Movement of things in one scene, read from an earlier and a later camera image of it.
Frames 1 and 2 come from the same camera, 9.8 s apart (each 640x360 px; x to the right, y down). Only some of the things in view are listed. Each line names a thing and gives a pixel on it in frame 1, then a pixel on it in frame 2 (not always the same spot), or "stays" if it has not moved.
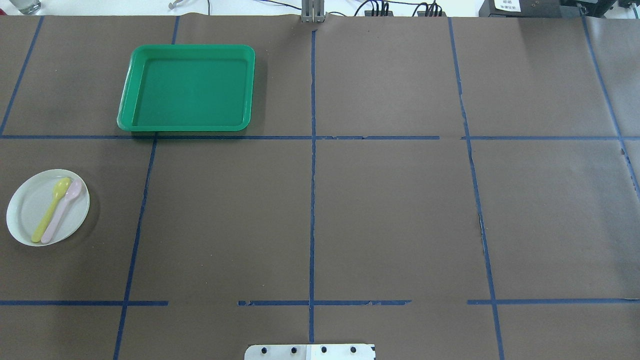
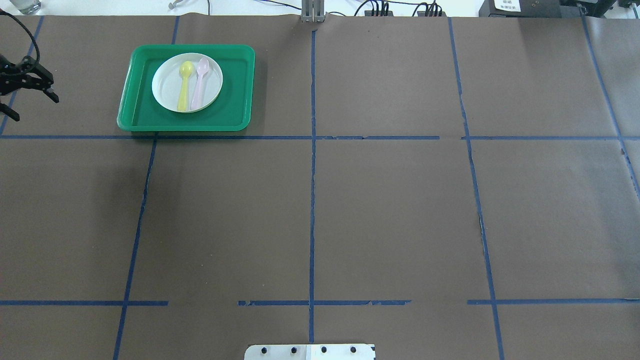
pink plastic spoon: x=73 y=189 to x=203 y=66
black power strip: x=369 y=13 stays
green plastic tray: x=188 y=88 stays
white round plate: x=47 y=207 to x=187 y=83
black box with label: x=520 y=8 stays
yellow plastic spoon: x=62 y=186 to x=186 y=69
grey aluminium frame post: x=312 y=11 stays
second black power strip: x=422 y=13 stays
